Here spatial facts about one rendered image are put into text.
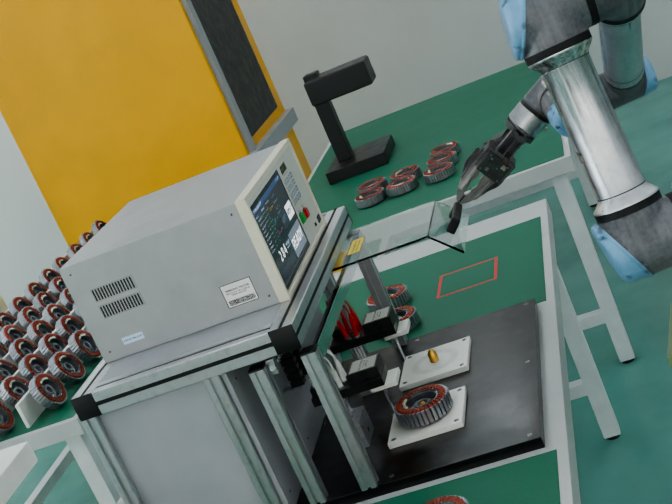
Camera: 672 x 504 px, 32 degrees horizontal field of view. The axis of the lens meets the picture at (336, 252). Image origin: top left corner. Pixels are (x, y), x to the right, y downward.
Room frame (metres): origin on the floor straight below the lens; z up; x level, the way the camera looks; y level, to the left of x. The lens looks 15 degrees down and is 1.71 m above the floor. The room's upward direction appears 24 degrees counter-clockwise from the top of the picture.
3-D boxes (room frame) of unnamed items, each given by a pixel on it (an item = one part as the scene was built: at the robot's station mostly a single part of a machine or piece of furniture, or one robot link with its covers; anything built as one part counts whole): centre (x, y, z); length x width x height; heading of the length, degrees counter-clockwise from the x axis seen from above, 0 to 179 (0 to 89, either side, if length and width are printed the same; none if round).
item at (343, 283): (2.22, 0.03, 1.03); 0.62 x 0.01 x 0.03; 165
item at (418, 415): (2.08, -0.03, 0.80); 0.11 x 0.11 x 0.04
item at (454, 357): (2.31, -0.10, 0.78); 0.15 x 0.15 x 0.01; 75
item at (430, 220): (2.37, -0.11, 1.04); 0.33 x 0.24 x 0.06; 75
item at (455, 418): (2.08, -0.03, 0.78); 0.15 x 0.15 x 0.01; 75
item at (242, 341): (2.28, 0.24, 1.09); 0.68 x 0.44 x 0.05; 165
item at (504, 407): (2.20, -0.05, 0.76); 0.64 x 0.47 x 0.02; 165
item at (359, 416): (2.12, 0.10, 0.80); 0.07 x 0.05 x 0.06; 165
